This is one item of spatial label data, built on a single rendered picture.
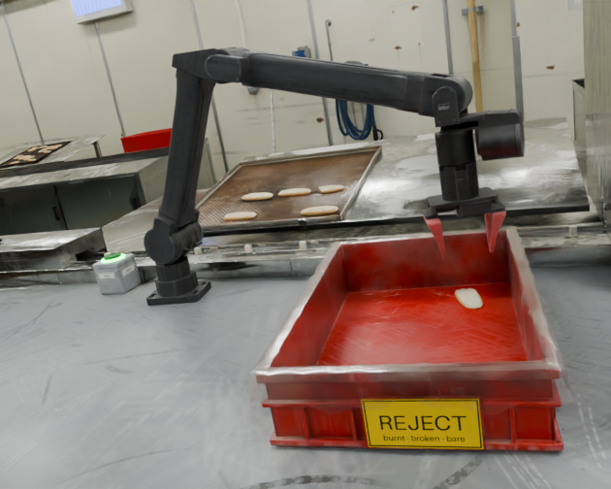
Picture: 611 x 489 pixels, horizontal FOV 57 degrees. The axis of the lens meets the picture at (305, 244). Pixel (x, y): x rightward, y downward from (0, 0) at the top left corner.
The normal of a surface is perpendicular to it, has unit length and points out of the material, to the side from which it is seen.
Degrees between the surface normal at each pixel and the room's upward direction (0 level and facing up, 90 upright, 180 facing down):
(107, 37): 90
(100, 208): 90
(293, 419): 90
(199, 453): 0
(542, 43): 90
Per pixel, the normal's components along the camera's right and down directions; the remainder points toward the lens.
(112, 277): -0.34, 0.33
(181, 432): -0.17, -0.95
